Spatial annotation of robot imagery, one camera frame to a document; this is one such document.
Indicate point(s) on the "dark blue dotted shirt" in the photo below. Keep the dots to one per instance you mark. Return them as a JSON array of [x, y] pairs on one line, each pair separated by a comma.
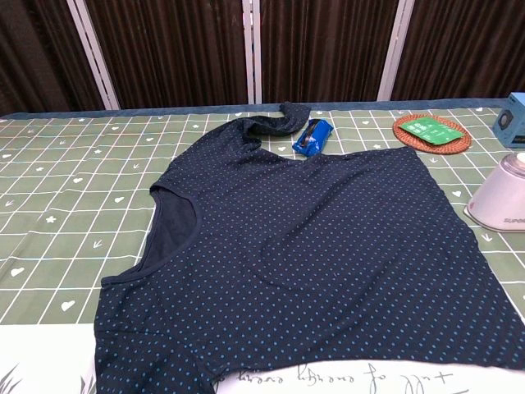
[[287, 246]]

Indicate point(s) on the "white handheld steam iron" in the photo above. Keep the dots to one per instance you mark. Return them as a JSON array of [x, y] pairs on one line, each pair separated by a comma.
[[500, 197]]

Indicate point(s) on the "blue snack packet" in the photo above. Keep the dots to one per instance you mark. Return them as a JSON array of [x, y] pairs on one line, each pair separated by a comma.
[[313, 137]]

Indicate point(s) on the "dark brown pleated curtain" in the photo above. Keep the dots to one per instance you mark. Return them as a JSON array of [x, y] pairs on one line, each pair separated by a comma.
[[172, 49]]

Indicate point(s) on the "green checked tablecloth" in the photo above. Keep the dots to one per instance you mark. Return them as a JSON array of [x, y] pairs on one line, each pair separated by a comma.
[[82, 184]]

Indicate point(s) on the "green flat packet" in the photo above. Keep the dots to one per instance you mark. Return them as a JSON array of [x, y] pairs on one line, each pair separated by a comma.
[[430, 129]]

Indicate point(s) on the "round woven rattan coaster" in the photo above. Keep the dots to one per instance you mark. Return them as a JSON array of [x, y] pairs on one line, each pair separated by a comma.
[[453, 145]]

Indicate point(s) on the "light blue cardboard box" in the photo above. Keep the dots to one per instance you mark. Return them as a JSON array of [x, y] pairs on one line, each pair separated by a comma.
[[512, 119]]

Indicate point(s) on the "white screen frame post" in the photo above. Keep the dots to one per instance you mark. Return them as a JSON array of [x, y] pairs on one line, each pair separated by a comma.
[[252, 49], [395, 45], [92, 53]]

